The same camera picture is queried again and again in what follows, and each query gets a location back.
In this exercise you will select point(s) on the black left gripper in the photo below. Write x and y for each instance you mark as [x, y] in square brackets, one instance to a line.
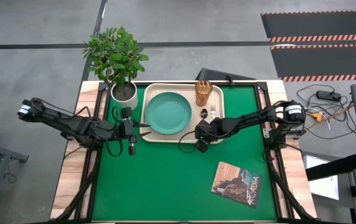
[126, 129]

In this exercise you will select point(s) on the silver fork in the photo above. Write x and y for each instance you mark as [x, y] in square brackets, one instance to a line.
[213, 110]

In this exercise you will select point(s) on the amber ribbed cup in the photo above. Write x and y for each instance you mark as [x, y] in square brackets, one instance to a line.
[203, 95]

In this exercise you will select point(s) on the Acadia picture book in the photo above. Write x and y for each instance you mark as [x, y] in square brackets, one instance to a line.
[237, 185]

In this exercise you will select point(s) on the black flat panel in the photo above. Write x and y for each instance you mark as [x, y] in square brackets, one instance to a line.
[215, 75]

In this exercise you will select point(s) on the beige plastic tray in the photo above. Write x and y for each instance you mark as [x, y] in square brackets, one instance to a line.
[153, 90]

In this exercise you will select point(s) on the green table mat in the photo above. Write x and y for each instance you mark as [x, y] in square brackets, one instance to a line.
[165, 180]

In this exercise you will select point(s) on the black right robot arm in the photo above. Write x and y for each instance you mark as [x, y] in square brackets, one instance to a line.
[249, 119]

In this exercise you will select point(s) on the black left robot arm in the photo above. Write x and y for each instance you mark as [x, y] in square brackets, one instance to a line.
[72, 124]

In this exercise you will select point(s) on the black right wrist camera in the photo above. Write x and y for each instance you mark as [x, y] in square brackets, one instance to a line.
[203, 146]

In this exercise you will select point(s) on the black mat with striped edge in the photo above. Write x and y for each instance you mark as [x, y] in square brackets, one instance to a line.
[318, 25]
[324, 62]

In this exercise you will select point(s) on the teal round plate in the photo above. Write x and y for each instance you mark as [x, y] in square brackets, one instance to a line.
[168, 113]

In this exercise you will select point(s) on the black metal table frame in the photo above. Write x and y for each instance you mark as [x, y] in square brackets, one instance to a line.
[102, 87]

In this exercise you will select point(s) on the green leafy plant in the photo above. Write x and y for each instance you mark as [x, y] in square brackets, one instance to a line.
[115, 56]

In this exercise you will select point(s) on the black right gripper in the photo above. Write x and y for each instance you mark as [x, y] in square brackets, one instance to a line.
[204, 129]

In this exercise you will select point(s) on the black beam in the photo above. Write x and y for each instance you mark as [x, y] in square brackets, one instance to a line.
[336, 166]

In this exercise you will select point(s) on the white box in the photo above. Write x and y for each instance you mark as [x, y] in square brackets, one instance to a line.
[324, 186]

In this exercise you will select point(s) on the white plant pot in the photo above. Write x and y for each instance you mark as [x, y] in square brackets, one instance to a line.
[131, 104]

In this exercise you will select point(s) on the dark metal spoon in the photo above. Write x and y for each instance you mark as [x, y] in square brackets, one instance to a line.
[203, 113]

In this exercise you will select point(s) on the black power adapter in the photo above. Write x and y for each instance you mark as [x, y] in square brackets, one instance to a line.
[327, 95]

